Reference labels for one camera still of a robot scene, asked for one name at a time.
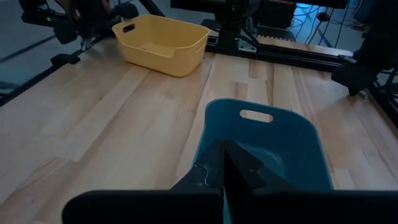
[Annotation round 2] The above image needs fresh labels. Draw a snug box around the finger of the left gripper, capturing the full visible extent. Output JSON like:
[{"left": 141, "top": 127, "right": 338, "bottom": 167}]
[{"left": 330, "top": 60, "right": 379, "bottom": 96}]

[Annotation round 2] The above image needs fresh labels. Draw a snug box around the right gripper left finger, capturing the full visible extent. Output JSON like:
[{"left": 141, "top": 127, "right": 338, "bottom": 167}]
[{"left": 61, "top": 139, "right": 225, "bottom": 224}]

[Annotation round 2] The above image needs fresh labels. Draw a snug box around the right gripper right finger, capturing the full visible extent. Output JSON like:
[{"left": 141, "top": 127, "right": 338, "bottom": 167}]
[{"left": 223, "top": 139, "right": 398, "bottom": 224}]

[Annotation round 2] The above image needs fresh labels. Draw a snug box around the teal plastic bin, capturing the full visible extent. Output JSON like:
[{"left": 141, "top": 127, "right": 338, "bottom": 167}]
[{"left": 192, "top": 98, "right": 335, "bottom": 191}]

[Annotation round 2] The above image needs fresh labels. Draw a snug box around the black office desk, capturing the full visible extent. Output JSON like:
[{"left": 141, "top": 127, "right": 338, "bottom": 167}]
[{"left": 170, "top": 0, "right": 349, "bottom": 15}]

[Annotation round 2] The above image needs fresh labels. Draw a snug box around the yellow plastic bin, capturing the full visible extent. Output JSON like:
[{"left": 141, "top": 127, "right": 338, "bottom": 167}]
[{"left": 111, "top": 14, "right": 210, "bottom": 78}]

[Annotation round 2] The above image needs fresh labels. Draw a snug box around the black diagonal rig strut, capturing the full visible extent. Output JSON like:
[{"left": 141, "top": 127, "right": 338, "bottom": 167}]
[{"left": 139, "top": 0, "right": 165, "bottom": 17}]

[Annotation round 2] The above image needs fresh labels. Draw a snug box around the black device with green light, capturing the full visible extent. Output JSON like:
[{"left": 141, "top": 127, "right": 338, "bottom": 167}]
[{"left": 18, "top": 0, "right": 140, "bottom": 45}]

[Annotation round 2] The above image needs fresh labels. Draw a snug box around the black aluminium table frame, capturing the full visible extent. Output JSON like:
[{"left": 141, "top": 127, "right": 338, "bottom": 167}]
[{"left": 0, "top": 35, "right": 398, "bottom": 127}]

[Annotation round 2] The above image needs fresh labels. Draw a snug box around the black frame bracket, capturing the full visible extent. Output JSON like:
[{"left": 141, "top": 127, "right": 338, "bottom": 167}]
[{"left": 50, "top": 53, "right": 81, "bottom": 67}]

